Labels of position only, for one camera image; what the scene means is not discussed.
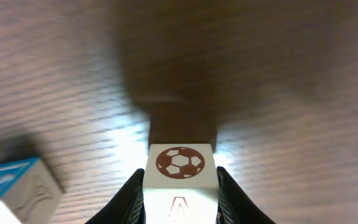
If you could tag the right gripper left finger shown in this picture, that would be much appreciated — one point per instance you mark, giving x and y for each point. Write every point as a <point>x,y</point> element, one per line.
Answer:
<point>126,206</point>

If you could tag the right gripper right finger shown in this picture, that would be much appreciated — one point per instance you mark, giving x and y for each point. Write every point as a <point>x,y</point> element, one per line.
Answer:
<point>234,205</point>

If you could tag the wooden block soccer ball A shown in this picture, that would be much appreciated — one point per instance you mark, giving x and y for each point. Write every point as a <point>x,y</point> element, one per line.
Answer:
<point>180,184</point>

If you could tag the wooden block blue side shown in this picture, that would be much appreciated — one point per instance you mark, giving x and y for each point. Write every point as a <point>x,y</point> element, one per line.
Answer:
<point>29,193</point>

